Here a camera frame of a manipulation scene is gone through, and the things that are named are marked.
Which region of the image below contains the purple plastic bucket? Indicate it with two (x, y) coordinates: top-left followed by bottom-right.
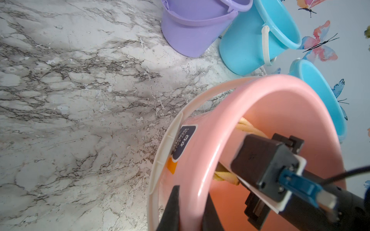
(161, 0), (253, 58)

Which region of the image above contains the cream yellow microfibre cloth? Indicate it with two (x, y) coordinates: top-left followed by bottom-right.
(213, 117), (268, 185)

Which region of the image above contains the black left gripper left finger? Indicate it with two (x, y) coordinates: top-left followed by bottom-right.
(156, 185), (180, 231)

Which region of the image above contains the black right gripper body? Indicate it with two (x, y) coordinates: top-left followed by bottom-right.
(244, 134), (370, 231)

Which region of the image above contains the pink plastic bucket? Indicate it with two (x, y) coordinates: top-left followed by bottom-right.
(147, 75), (344, 231)

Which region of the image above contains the teal bucket with sticker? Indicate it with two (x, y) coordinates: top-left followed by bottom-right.
(219, 1), (302, 76)

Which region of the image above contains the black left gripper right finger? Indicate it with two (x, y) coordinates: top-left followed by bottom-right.
(201, 194), (224, 231)

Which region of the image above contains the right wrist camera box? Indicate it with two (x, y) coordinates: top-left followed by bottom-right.
(229, 133), (339, 215)

